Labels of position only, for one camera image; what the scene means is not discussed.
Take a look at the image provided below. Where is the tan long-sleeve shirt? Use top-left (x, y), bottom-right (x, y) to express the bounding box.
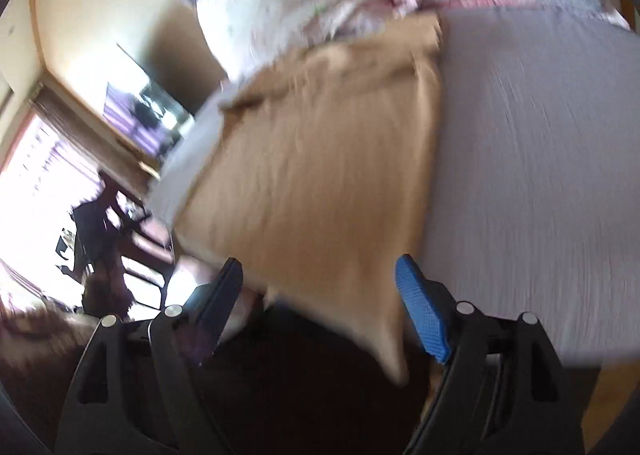
top-left (174, 13), bottom-right (442, 383)

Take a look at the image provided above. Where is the lilac bed sheet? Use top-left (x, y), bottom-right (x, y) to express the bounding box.
top-left (148, 9), bottom-right (639, 361)

